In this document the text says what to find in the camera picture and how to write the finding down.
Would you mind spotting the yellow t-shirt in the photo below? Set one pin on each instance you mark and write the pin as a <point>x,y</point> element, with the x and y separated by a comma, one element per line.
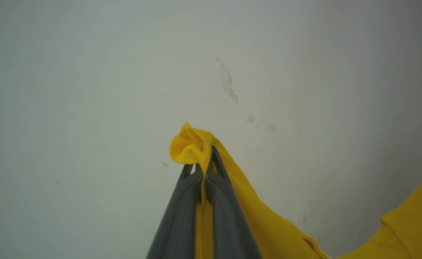
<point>268,223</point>

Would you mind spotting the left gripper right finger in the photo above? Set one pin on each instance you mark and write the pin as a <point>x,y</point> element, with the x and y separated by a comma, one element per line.
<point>232,233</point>

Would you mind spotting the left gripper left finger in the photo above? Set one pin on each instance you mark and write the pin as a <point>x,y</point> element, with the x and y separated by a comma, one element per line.
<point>178,230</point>

